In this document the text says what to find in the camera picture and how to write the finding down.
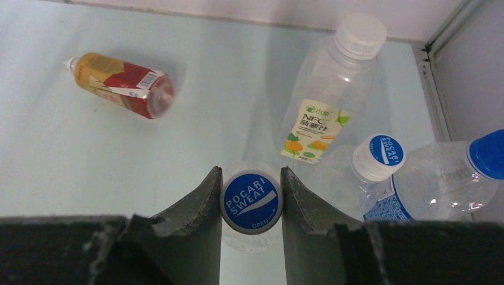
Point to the clear bottle yellow label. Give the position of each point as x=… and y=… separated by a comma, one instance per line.
x=332, y=89

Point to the orange red label bottle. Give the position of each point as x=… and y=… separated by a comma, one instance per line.
x=144, y=91

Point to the clear crushed plastic bottle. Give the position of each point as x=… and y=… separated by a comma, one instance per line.
x=338, y=183

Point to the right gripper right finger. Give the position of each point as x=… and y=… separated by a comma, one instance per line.
x=324, y=246

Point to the blue white bottle cap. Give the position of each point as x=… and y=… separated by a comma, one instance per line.
x=378, y=157

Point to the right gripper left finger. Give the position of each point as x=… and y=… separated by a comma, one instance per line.
x=180, y=245

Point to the blue label water bottle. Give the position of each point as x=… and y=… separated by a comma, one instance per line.
x=442, y=181

